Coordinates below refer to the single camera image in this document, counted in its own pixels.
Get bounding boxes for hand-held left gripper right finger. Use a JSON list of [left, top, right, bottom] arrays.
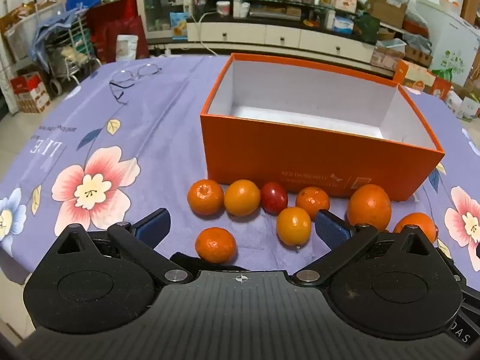
[[292, 210, 455, 286]]

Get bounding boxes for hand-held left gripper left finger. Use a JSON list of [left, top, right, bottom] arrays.
[[49, 208, 194, 286]]

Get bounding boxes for tangerine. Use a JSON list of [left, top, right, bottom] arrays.
[[187, 179, 225, 216], [195, 227, 237, 264], [295, 186, 331, 221]]

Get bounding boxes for orange with stem nub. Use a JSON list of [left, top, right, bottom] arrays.
[[276, 207, 312, 248]]

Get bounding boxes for large orange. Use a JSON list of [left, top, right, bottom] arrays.
[[346, 184, 392, 232]]

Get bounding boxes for orange cardboard box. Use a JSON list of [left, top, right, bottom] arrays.
[[200, 53, 446, 202]]

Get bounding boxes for smooth orange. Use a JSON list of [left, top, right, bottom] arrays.
[[224, 179, 261, 217]]

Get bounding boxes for purple floral tablecloth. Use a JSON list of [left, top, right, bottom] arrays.
[[0, 54, 480, 308]]

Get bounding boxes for eyeglasses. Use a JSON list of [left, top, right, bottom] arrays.
[[110, 64, 163, 105]]

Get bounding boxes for orange gift box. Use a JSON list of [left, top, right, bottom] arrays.
[[393, 60, 452, 100]]

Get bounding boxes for white packet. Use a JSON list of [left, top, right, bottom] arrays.
[[116, 35, 139, 62]]

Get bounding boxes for red and white carton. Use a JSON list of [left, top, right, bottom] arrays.
[[10, 74, 51, 114]]

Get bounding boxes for blue snack bag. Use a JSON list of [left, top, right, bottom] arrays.
[[170, 12, 189, 41]]

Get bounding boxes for dark green bag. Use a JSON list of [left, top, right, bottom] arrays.
[[354, 14, 381, 45]]

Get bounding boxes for red bag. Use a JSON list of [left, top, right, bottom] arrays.
[[85, 0, 149, 64]]

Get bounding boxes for blue and white tissue box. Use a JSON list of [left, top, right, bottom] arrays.
[[334, 17, 355, 34]]

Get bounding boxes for white glass-door cabinet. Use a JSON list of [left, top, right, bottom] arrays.
[[135, 0, 194, 42]]

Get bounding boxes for white chest freezer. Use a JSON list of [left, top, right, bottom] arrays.
[[414, 0, 480, 84]]

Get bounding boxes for silver media player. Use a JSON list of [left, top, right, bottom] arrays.
[[249, 5, 302, 18]]

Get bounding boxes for brown cardboard box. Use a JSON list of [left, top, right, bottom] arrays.
[[367, 0, 409, 29]]

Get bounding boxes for metal wire cart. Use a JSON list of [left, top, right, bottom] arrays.
[[34, 0, 99, 95]]

